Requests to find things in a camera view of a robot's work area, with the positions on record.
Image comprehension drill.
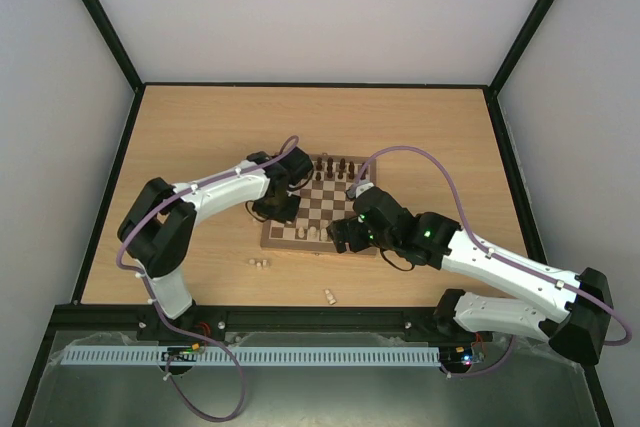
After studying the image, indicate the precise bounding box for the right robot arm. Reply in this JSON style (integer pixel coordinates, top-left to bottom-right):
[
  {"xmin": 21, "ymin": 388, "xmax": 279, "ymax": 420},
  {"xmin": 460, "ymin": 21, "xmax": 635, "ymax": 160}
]
[{"xmin": 327, "ymin": 212, "xmax": 612, "ymax": 366}]

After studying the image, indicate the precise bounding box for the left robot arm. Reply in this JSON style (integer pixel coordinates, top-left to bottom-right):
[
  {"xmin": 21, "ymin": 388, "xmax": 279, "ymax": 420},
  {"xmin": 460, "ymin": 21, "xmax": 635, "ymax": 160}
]
[{"xmin": 117, "ymin": 147, "xmax": 313, "ymax": 320}]

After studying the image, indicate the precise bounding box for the wooden chess board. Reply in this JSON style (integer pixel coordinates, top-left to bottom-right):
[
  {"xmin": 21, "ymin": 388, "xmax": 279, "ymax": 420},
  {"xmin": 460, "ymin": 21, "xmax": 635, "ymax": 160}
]
[{"xmin": 260, "ymin": 153, "xmax": 366, "ymax": 255}]

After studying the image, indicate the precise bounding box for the lying light chess piece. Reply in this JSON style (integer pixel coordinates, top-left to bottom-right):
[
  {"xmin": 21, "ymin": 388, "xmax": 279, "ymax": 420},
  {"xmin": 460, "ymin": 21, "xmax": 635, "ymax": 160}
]
[{"xmin": 324, "ymin": 289, "xmax": 337, "ymax": 305}]

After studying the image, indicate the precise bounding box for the white slotted cable duct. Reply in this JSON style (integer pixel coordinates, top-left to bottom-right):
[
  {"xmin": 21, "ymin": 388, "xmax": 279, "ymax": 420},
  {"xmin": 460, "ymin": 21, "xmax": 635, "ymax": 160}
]
[{"xmin": 61, "ymin": 346, "xmax": 440, "ymax": 367}]

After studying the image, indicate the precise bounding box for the black aluminium frame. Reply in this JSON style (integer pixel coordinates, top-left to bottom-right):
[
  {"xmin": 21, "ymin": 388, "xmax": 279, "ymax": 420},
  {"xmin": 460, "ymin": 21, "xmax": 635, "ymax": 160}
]
[{"xmin": 9, "ymin": 0, "xmax": 616, "ymax": 427}]

